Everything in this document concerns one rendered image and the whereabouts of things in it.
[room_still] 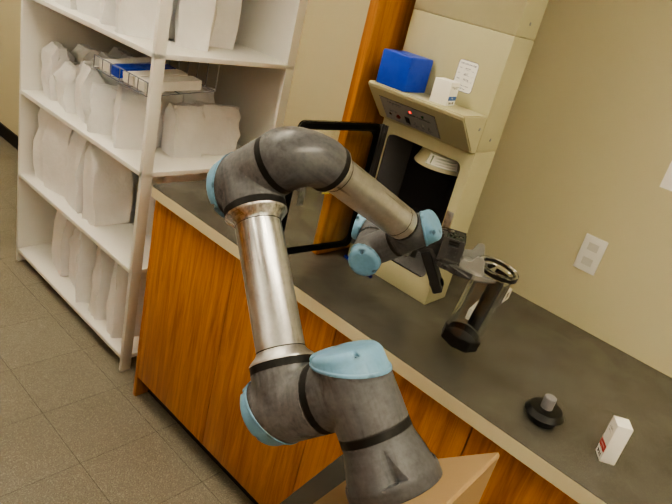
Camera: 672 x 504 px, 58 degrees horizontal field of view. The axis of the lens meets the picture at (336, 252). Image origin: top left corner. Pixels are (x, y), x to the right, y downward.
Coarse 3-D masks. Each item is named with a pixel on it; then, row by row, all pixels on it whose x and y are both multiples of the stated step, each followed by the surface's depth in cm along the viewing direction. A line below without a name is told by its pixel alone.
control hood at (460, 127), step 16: (384, 96) 166; (400, 96) 161; (416, 96) 159; (384, 112) 174; (432, 112) 156; (448, 112) 152; (464, 112) 154; (448, 128) 157; (464, 128) 152; (480, 128) 157; (464, 144) 158
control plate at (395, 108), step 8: (384, 104) 170; (392, 104) 167; (400, 104) 164; (392, 112) 170; (400, 112) 167; (408, 112) 164; (416, 112) 161; (400, 120) 171; (416, 120) 165; (424, 120) 162; (432, 120) 159; (416, 128) 168; (424, 128) 165; (432, 128) 162
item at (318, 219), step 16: (352, 144) 174; (368, 144) 178; (320, 192) 174; (304, 208) 173; (320, 208) 177; (336, 208) 182; (288, 224) 172; (304, 224) 176; (320, 224) 181; (336, 224) 185; (288, 240) 175; (304, 240) 179; (320, 240) 184; (336, 240) 189
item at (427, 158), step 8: (424, 152) 176; (432, 152) 173; (416, 160) 177; (424, 160) 174; (432, 160) 173; (440, 160) 172; (448, 160) 172; (432, 168) 173; (440, 168) 172; (448, 168) 172; (456, 168) 172
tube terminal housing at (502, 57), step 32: (416, 32) 167; (448, 32) 161; (480, 32) 155; (448, 64) 162; (480, 64) 156; (512, 64) 154; (480, 96) 158; (512, 96) 162; (480, 160) 165; (480, 192) 174; (416, 288) 181
